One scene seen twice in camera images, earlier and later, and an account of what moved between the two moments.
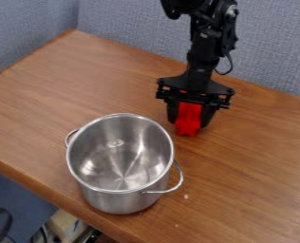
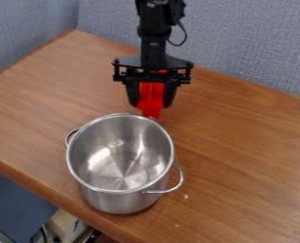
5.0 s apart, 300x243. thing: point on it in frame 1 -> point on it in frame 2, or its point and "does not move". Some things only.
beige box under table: x=66 y=228 does not move
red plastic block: x=188 y=119 -> x=150 y=98
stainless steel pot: x=121 y=159 does not move
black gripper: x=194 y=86 -> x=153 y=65
